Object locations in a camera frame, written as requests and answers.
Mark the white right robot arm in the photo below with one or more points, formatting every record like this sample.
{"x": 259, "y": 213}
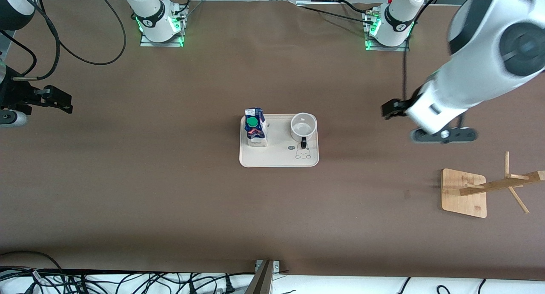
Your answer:
{"x": 149, "y": 13}

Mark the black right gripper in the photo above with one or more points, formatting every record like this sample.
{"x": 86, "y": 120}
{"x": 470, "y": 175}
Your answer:
{"x": 13, "y": 95}

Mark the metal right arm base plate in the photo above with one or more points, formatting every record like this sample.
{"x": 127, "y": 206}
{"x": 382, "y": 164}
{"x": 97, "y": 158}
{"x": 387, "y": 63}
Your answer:
{"x": 147, "y": 43}

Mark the dark metal beam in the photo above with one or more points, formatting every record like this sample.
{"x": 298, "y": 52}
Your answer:
{"x": 262, "y": 281}

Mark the silver mounting bracket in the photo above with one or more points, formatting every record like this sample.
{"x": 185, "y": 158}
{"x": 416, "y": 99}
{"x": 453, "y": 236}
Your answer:
{"x": 276, "y": 266}

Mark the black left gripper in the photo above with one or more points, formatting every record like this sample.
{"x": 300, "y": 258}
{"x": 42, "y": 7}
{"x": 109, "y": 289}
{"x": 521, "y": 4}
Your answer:
{"x": 396, "y": 107}

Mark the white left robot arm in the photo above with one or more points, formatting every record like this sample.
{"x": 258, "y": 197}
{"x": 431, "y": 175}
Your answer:
{"x": 481, "y": 64}

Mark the black power plug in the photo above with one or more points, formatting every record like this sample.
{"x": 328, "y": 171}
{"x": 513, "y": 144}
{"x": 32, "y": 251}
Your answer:
{"x": 228, "y": 285}

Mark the blue white milk carton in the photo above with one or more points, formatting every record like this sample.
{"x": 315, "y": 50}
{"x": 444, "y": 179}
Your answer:
{"x": 255, "y": 130}

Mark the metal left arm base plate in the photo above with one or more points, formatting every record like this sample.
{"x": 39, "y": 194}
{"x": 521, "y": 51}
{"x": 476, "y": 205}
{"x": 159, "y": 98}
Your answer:
{"x": 402, "y": 48}

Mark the wooden mug stand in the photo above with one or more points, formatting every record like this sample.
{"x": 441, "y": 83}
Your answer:
{"x": 462, "y": 192}

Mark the white rabbit print tray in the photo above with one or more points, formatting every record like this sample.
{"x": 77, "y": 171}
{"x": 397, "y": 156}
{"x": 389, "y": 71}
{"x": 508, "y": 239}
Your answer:
{"x": 276, "y": 155}

